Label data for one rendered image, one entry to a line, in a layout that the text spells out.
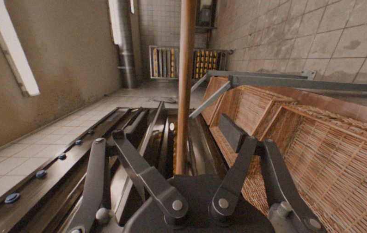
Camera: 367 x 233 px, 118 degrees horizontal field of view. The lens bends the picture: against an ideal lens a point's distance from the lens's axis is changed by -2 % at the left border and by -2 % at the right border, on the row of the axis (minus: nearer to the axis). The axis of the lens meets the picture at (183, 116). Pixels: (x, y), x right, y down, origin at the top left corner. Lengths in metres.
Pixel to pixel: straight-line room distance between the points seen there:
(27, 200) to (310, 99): 1.48
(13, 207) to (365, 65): 2.15
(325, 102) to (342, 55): 0.77
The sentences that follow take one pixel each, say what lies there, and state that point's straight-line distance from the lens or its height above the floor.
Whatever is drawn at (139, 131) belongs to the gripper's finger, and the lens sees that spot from 0.18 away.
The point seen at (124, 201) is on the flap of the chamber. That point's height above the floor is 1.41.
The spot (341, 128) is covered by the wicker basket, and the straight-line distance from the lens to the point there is 0.57.
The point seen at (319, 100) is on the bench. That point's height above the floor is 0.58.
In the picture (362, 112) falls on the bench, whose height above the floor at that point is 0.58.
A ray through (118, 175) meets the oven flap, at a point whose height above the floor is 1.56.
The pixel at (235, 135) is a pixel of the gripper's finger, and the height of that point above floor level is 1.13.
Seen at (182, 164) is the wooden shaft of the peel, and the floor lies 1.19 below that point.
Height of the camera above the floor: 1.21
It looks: 4 degrees down
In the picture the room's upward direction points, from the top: 89 degrees counter-clockwise
